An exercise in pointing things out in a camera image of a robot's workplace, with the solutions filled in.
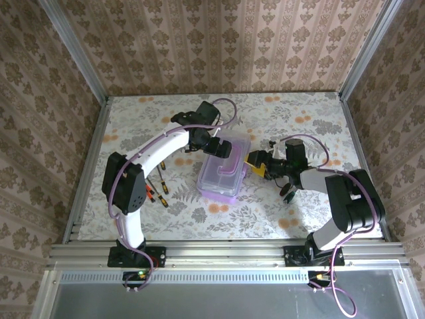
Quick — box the chrome ratchet wrench black handle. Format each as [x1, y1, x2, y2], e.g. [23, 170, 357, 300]
[280, 181, 297, 204]

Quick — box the purple toolbox with clear lid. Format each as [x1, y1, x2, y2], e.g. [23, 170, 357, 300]
[196, 130, 252, 204]

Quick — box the black controller board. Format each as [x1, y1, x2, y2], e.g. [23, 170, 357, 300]
[122, 269, 151, 290]
[307, 269, 336, 290]

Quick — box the grey metal plate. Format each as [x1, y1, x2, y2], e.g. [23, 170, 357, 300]
[31, 268, 414, 319]

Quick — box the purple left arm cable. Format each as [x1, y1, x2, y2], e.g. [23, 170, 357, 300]
[108, 98, 238, 293]

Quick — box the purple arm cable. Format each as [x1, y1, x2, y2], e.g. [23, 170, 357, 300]
[280, 134, 378, 316]
[108, 98, 238, 293]

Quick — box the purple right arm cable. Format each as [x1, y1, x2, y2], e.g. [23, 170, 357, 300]
[280, 134, 378, 316]

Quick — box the aluminium table side rail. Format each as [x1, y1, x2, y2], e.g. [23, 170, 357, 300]
[338, 92, 392, 242]
[62, 96, 112, 245]

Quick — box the slotted grey cable duct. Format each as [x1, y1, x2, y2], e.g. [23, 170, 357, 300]
[59, 269, 409, 282]

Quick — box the aluminium frame post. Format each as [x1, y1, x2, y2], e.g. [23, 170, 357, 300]
[340, 0, 401, 99]
[38, 0, 109, 100]

